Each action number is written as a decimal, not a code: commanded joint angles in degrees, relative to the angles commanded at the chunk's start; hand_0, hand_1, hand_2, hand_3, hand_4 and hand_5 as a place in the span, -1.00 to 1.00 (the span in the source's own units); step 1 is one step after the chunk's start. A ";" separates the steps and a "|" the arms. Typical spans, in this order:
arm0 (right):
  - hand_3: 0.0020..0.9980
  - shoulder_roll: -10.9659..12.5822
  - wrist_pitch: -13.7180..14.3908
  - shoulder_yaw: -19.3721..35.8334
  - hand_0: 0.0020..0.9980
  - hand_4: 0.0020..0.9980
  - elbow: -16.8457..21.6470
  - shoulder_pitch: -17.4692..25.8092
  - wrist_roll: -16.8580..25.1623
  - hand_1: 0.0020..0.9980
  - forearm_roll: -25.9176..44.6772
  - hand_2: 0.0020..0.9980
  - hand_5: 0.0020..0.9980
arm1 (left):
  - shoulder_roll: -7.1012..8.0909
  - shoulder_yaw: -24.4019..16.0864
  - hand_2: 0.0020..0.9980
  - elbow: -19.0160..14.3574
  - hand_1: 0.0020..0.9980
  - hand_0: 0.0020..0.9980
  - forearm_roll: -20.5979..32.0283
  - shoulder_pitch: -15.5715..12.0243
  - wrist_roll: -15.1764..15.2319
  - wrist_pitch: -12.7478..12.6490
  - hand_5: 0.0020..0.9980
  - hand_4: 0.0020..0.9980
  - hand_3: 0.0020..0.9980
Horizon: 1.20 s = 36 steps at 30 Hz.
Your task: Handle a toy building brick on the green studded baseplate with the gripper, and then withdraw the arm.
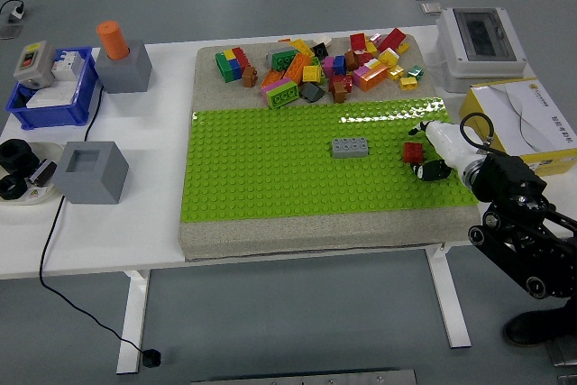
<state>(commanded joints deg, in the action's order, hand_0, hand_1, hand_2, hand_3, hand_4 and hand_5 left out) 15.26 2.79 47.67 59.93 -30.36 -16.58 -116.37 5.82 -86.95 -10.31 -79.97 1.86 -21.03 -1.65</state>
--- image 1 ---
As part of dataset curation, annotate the large black nut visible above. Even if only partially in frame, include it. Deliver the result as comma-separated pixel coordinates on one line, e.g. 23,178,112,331
0,138,41,174

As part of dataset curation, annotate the red long toy brick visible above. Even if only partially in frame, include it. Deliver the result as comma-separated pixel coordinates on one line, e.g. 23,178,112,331
377,27,408,53

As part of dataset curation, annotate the orange yellow large brick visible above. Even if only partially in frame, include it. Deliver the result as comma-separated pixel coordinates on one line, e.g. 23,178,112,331
359,61,390,92

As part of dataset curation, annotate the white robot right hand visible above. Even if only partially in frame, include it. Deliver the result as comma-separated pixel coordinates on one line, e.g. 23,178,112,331
408,119,483,182

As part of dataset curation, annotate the grey long toy brick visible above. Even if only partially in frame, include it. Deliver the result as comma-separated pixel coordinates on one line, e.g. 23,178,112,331
331,136,370,160

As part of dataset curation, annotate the yellow white cardboard box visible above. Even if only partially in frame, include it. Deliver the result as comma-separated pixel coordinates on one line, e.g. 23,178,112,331
458,77,577,178

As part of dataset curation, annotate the large silver floor plate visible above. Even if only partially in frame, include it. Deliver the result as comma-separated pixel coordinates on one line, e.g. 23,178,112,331
545,339,577,366

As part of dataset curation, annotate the small black nut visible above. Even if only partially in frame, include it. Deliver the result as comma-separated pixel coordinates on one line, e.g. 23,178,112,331
0,175,29,200

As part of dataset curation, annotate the dark green toy brick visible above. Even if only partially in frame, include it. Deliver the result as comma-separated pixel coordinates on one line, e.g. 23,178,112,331
265,47,298,73

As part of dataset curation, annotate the grey push-button switch box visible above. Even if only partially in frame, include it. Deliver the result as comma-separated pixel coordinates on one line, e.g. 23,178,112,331
13,40,56,89

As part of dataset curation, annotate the grey block with square recess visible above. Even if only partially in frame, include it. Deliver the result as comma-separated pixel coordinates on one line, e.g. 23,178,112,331
52,141,130,205

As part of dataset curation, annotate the black shoe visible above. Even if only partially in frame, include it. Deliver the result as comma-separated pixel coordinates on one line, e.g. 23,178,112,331
503,298,577,349

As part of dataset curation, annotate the orange long toy brick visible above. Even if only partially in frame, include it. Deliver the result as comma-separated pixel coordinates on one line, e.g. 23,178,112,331
282,52,312,85

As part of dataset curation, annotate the blue plastic bin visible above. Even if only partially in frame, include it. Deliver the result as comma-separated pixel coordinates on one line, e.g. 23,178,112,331
5,45,99,130

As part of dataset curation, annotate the white flat box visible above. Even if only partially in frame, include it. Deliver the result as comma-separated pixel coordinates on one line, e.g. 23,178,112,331
25,82,76,110

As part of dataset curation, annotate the white plate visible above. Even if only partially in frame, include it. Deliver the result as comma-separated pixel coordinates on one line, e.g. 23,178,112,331
0,141,64,206

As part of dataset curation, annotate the yellow long toy brick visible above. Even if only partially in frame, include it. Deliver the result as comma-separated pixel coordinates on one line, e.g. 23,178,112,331
288,39,316,58

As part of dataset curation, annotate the orange cylinder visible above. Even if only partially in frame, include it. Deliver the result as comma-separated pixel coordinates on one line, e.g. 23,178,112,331
96,20,131,61

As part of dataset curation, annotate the pink lime toy brick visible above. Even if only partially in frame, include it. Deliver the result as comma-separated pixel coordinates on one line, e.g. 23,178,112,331
261,78,301,110

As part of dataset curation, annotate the grey metal base plate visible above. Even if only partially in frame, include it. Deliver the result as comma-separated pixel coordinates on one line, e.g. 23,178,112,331
191,369,418,385

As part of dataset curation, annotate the white circuit breaker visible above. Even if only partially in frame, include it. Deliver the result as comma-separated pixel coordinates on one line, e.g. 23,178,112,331
51,50,86,84

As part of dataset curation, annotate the white plug with black cord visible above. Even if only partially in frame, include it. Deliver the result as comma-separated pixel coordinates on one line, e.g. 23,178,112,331
0,0,28,21

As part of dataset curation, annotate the grey block with round hole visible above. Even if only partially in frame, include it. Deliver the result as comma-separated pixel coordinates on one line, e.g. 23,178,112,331
94,39,152,95

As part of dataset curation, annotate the red square toy brick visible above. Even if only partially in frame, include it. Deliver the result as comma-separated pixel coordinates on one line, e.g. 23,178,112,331
402,142,426,165

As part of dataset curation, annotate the white electrical enclosure box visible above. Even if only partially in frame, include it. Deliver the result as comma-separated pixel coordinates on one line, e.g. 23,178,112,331
426,6,527,93

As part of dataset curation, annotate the red brown toy brick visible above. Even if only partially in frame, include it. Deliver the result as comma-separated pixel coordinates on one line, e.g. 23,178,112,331
328,74,355,93

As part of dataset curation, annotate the green yellow blue red brick stack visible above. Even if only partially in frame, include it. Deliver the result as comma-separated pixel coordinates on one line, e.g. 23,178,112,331
215,46,252,83

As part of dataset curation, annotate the white table leg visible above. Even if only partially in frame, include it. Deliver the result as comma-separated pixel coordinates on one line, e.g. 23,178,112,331
426,244,472,350
115,269,151,375

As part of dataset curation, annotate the green studded baseplate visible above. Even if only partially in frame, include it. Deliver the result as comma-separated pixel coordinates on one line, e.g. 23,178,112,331
179,96,480,224

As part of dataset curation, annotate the small brown black part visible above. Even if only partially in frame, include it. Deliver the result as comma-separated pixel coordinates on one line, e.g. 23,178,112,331
30,158,58,188

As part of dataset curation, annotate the black power cable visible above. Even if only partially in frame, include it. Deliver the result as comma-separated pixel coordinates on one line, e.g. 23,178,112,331
39,82,150,354

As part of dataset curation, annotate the dark grey sloped brick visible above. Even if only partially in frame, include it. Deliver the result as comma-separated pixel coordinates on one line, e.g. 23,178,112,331
299,81,325,103

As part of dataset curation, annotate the yellow square toy brick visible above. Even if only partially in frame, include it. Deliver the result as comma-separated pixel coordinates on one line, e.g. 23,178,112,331
301,64,324,85

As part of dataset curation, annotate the yellow white toy brick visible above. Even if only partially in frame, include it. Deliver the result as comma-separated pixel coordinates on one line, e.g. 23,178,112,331
377,48,401,67

